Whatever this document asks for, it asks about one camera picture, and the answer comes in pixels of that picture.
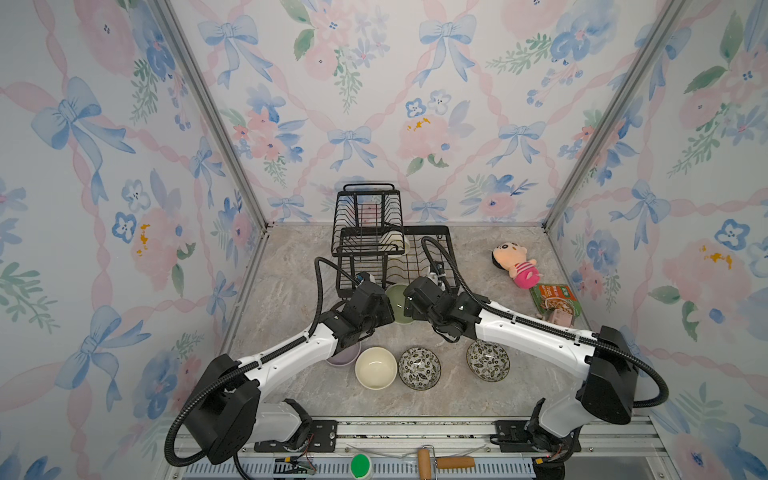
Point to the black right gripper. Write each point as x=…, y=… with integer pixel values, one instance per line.
x=416, y=314

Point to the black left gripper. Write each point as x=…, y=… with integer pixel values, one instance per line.
x=386, y=308

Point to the light green bowl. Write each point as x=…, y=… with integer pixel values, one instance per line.
x=397, y=299

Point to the lavender bowl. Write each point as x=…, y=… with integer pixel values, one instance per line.
x=346, y=357

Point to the black wire dish rack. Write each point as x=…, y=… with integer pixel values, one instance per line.
x=370, y=237

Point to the cream speckled bowl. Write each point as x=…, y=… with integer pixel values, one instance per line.
x=394, y=243

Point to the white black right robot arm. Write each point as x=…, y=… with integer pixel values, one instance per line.
x=605, y=378

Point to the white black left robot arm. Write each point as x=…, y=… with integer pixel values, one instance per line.
x=225, y=410

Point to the cream white bowl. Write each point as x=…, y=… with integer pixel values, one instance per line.
x=376, y=368

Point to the left black floral bowl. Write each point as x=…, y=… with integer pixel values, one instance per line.
x=419, y=368

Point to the black floral bowl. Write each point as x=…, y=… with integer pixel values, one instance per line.
x=488, y=361
x=419, y=368

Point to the right black floral bowl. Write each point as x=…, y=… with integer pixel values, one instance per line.
x=488, y=361

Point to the pink plush doll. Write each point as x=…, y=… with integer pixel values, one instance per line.
x=513, y=258

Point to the green red soup packet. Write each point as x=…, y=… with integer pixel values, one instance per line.
x=548, y=297

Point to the green round button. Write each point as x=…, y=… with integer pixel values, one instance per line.
x=361, y=467

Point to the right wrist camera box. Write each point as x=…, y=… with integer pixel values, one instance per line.
x=425, y=291

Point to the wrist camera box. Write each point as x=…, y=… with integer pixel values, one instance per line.
x=425, y=291
x=363, y=290

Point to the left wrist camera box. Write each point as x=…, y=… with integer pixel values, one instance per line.
x=363, y=290

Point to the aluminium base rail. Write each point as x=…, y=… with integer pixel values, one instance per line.
x=604, y=451

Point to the wooden handled tool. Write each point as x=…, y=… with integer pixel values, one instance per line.
x=428, y=465

